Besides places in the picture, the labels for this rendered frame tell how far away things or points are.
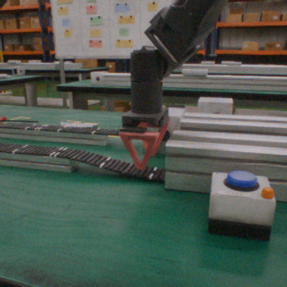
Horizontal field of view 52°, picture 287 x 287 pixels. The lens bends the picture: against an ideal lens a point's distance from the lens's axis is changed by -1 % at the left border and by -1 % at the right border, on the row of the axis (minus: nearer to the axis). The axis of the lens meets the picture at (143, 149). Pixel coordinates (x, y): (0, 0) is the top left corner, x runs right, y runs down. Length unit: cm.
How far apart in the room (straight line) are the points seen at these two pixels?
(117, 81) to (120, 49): 139
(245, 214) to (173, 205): 13
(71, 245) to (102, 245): 4
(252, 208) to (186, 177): 15
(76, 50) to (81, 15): 40
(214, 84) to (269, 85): 35
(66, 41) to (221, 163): 354
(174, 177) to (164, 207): 7
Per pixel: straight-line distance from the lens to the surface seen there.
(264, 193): 40
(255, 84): 210
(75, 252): 39
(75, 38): 386
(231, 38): 1100
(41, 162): 65
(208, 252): 39
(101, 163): 59
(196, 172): 52
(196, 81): 209
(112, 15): 366
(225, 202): 40
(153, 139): 49
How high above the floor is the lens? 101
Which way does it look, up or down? 18 degrees down
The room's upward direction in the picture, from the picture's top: straight up
